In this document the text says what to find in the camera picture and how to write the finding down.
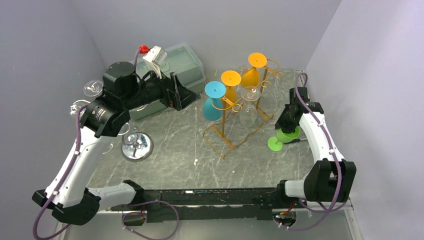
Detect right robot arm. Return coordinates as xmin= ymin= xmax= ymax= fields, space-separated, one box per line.
xmin=274 ymin=87 xmax=357 ymax=208

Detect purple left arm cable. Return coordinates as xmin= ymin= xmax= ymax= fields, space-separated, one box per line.
xmin=32 ymin=49 xmax=143 ymax=240

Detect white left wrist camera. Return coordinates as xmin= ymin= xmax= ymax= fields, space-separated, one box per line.
xmin=138 ymin=45 xmax=168 ymax=79

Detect clear glass on stand middle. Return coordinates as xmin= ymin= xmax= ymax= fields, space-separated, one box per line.
xmin=69 ymin=99 xmax=90 ymax=118

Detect orange wine glass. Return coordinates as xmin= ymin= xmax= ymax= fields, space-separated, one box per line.
xmin=221 ymin=70 xmax=242 ymax=104
xmin=240 ymin=52 xmax=267 ymax=88

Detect clear glass on stand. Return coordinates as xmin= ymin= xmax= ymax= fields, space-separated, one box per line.
xmin=83 ymin=79 xmax=104 ymax=97
xmin=69 ymin=99 xmax=90 ymax=118

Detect green wine glass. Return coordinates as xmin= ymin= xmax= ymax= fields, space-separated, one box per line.
xmin=267 ymin=126 xmax=300 ymax=152

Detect orange wine glass rear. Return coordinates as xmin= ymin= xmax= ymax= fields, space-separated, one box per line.
xmin=240 ymin=52 xmax=267 ymax=88

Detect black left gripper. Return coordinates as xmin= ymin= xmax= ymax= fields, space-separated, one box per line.
xmin=121 ymin=63 xmax=200 ymax=111

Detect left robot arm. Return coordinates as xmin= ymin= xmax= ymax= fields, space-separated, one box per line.
xmin=32 ymin=61 xmax=200 ymax=226

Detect orange wine glass front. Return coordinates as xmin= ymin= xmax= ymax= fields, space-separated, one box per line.
xmin=221 ymin=70 xmax=242 ymax=104

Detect clear glass on stand upper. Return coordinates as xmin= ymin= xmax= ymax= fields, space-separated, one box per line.
xmin=83 ymin=79 xmax=104 ymax=97

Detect blue wine glass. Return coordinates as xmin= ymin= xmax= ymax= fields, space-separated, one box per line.
xmin=202 ymin=81 xmax=226 ymax=121

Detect clear wine glass front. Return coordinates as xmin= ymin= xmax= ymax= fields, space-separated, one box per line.
xmin=239 ymin=86 xmax=261 ymax=128

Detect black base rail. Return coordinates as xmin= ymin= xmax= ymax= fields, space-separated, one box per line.
xmin=111 ymin=186 xmax=301 ymax=223

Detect silver spiral glass stand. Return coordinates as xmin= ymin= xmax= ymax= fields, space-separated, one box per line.
xmin=71 ymin=79 xmax=155 ymax=163

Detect gold wire glass rack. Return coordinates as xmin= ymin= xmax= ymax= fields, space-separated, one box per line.
xmin=201 ymin=58 xmax=284 ymax=159

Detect black handled hammer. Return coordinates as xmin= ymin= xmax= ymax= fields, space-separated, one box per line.
xmin=285 ymin=138 xmax=308 ymax=144

